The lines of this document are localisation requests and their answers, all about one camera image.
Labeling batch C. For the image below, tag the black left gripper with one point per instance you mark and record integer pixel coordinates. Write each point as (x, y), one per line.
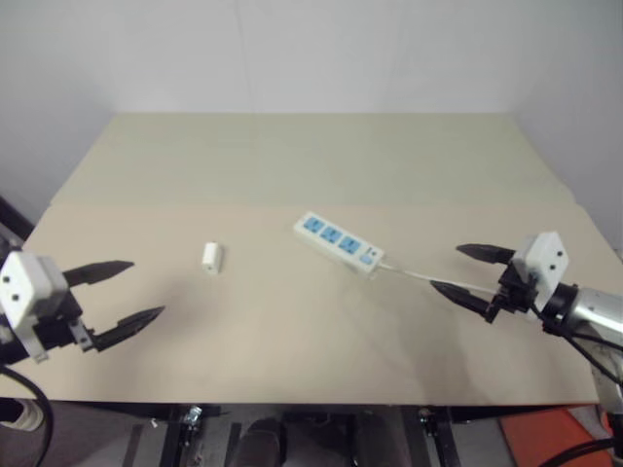
(54, 327)

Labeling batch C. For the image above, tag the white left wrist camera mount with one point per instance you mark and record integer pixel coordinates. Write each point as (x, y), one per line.
(30, 292)

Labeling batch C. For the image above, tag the white power strip blue sockets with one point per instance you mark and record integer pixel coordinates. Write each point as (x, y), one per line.
(336, 238)

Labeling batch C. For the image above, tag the white plug adapter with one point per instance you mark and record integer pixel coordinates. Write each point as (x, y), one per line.
(211, 259)

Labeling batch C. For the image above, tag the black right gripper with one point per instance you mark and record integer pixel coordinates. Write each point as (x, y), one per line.
(514, 293)

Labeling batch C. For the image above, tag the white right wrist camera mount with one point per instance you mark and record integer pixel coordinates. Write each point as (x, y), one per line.
(541, 258)

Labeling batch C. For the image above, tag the orange box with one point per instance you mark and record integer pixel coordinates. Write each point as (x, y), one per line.
(555, 436)

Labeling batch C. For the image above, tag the dark rounded robot foot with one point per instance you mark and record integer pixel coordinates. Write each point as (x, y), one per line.
(260, 441)

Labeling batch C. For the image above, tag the white roll under table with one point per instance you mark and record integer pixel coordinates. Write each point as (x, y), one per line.
(24, 413)

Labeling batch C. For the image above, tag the black table frame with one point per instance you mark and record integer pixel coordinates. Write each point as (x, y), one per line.
(311, 428)

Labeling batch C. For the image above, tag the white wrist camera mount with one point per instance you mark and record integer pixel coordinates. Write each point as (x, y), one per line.
(541, 258)
(30, 292)

